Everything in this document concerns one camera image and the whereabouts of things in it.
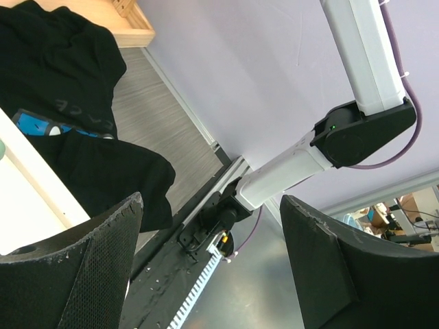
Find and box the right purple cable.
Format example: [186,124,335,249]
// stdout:
[233,0,423,256]

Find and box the white cable duct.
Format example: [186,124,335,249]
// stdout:
[167,233,226,329]

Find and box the black t shirt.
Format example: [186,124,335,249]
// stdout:
[1,1,176,232]

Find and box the wooden clothes rack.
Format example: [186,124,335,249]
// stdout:
[101,1,156,49]

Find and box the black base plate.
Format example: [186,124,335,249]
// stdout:
[119,232,232,328]

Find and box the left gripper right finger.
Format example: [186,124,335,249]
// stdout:
[280,195,438,328]

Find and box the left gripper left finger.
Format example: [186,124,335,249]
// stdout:
[1,193,143,328]

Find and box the white drawer box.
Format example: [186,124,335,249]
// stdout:
[1,112,90,255]

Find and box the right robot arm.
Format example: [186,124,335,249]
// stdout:
[196,1,423,237]

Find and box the green mug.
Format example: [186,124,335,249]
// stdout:
[0,141,6,160]

